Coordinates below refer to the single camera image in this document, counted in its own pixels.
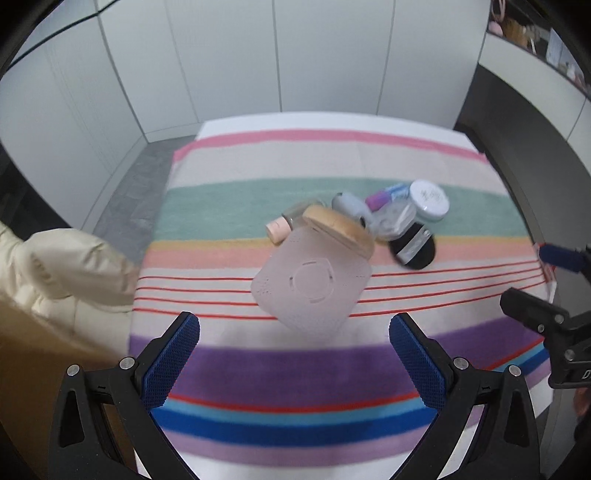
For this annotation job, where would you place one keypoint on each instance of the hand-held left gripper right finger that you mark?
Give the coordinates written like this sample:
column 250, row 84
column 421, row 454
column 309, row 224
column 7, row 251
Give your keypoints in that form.
column 415, row 357

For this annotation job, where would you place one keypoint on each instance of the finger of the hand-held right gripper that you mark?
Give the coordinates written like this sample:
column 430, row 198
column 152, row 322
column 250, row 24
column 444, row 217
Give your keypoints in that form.
column 561, row 257
column 531, row 311

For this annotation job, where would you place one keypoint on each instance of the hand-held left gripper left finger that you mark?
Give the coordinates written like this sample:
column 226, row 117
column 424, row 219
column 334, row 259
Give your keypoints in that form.
column 174, row 357

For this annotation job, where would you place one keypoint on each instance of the black powder puff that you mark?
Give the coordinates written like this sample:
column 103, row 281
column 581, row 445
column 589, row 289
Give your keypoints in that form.
column 413, row 251

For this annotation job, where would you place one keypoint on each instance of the frosted jar with wooden lid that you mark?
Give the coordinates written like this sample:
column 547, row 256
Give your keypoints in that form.
column 309, row 281

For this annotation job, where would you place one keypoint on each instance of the clear plastic case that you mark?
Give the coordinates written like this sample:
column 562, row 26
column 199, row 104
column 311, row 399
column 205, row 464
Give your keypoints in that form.
column 392, row 219

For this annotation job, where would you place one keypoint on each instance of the white round cream jar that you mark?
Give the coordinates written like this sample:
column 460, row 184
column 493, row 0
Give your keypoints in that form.
column 429, row 199

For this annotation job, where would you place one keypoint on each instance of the brown cardboard box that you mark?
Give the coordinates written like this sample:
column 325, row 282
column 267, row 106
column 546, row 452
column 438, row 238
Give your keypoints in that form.
column 27, row 369

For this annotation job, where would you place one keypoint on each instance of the clear bottle with pink cap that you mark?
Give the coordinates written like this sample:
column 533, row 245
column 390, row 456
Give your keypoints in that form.
column 284, row 224

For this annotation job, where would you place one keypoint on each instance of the striped colourful blanket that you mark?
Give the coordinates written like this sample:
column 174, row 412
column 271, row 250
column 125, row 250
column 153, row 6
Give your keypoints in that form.
column 295, row 364

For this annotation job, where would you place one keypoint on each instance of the small white grey device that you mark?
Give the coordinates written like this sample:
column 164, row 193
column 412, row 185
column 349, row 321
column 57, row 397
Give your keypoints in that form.
column 351, row 206

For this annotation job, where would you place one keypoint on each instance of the purple capped small tube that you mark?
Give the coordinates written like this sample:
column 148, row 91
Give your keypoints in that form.
column 387, row 194

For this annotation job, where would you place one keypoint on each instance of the pink ornament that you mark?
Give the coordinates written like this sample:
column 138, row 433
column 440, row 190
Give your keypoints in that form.
column 496, row 16

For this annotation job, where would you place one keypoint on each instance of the striped tablecloth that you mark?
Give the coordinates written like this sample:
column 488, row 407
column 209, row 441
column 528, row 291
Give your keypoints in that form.
column 323, row 121

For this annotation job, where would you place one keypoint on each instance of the white wall shelf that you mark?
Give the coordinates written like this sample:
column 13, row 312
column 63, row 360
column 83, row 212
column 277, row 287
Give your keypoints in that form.
column 521, row 69

